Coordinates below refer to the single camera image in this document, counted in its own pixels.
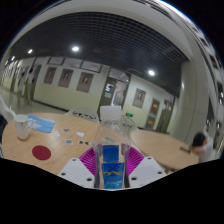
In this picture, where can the green exit sign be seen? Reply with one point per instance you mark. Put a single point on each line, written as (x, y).
(129, 114)

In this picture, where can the glazed corridor door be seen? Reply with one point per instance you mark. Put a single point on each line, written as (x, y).
(113, 95)

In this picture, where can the clear blue-labelled water bottle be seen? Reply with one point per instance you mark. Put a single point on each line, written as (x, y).
(112, 166)

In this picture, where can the person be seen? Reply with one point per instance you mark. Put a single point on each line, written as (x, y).
(201, 143)

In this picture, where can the white lattice plastic chair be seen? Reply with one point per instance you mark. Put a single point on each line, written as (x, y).
(128, 125)
(81, 113)

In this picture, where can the light blue paper booklet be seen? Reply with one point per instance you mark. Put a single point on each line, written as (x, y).
(41, 124)

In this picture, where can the round ceiling lights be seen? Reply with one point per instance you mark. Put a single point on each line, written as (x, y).
(75, 49)

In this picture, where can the small dark sticker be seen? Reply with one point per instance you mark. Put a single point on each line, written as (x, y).
(68, 141)
(84, 143)

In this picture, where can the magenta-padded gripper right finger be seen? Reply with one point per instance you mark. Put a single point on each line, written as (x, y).
(146, 171)

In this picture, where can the small white paper scrap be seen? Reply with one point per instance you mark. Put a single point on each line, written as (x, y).
(80, 134)
(57, 134)

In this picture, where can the round wooden table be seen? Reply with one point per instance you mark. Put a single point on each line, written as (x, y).
(160, 146)

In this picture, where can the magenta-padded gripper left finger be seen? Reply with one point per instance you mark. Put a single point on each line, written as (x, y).
(75, 171)

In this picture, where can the flat round red coaster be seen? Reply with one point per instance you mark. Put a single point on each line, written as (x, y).
(41, 152)

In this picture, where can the white ceramic mug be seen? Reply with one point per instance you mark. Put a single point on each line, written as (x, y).
(21, 128)

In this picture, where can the framed wall pictures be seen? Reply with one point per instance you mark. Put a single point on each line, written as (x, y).
(85, 81)

